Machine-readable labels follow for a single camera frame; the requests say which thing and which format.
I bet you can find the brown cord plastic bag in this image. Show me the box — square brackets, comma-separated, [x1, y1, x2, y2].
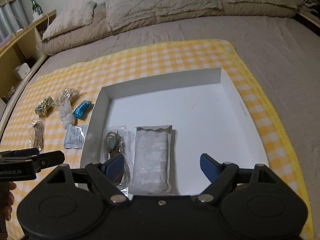
[28, 119, 44, 152]

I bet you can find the pendant cord plastic bag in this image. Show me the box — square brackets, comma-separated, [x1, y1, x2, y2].
[100, 125, 131, 196]

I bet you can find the grey gel pack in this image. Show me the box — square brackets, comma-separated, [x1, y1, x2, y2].
[129, 125, 174, 196]

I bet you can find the blue floral brocade pouch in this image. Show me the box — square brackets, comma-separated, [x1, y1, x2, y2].
[35, 96, 55, 117]

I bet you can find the white printed foil packet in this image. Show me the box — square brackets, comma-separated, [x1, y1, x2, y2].
[63, 124, 88, 149]

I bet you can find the small blue sachet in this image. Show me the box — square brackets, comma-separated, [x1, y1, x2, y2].
[73, 100, 94, 119]

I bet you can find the person left hand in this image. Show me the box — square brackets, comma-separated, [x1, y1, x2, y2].
[0, 182, 17, 221]

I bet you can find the yellow checkered blanket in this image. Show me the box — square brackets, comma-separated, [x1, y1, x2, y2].
[0, 38, 315, 240]

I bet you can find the white shallow box tray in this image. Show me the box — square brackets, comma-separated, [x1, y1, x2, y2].
[80, 68, 268, 195]

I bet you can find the white cotton tuft bag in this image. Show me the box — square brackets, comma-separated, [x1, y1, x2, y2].
[58, 99, 76, 129]

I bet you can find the brown woven object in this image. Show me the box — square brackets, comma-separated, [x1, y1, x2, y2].
[5, 86, 16, 101]

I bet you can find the white tissue box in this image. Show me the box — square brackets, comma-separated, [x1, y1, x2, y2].
[14, 63, 31, 81]

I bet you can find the wooden low shelf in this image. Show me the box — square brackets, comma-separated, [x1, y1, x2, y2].
[1, 10, 56, 134]

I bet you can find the grey curtain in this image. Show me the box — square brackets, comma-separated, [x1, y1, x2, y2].
[1, 0, 30, 42]

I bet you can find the beige folded mattress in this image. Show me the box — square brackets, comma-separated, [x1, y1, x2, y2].
[42, 2, 297, 55]

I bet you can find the green glass bottle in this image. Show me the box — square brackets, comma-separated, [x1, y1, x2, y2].
[30, 0, 43, 16]

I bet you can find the fluffy white pillow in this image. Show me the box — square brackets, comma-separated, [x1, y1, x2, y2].
[42, 0, 97, 40]

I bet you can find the folded grey quilt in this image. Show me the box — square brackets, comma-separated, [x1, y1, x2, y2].
[105, 0, 223, 33]

